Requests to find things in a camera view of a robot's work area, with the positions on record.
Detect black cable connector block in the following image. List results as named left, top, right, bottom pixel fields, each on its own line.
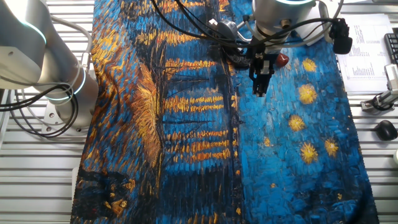
left=329, top=17, right=354, bottom=55

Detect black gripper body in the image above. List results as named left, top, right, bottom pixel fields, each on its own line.
left=248, top=42, right=279, bottom=79

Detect black computer mouse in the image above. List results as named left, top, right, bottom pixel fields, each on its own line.
left=372, top=119, right=398, bottom=142

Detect silver camera mount bracket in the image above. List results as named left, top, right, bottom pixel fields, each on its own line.
left=360, top=89, right=398, bottom=113

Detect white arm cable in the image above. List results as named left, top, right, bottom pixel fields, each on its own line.
left=49, top=15, right=94, bottom=100

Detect threaded silver clamp rod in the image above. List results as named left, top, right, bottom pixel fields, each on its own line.
left=236, top=14, right=254, bottom=32

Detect silver ratchet clamp head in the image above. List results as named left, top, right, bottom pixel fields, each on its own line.
left=208, top=18, right=239, bottom=43

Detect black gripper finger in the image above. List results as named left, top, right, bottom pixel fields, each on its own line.
left=261, top=73, right=272, bottom=96
left=251, top=74, right=263, bottom=97

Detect blue starry painting cloth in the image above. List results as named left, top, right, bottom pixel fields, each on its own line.
left=70, top=0, right=379, bottom=224

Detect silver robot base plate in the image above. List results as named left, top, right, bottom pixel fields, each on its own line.
left=42, top=101, right=91, bottom=137

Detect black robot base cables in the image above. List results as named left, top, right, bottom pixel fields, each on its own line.
left=0, top=83, right=79, bottom=138

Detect black keyboard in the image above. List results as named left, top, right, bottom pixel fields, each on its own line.
left=384, top=32, right=398, bottom=66

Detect printed white paper sheet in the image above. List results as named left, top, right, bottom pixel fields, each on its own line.
left=335, top=14, right=396, bottom=95

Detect silver ribbed camera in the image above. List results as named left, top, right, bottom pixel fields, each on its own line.
left=384, top=63, right=398, bottom=91

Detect chrome lever with brown handle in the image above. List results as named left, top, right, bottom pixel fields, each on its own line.
left=275, top=52, right=290, bottom=69

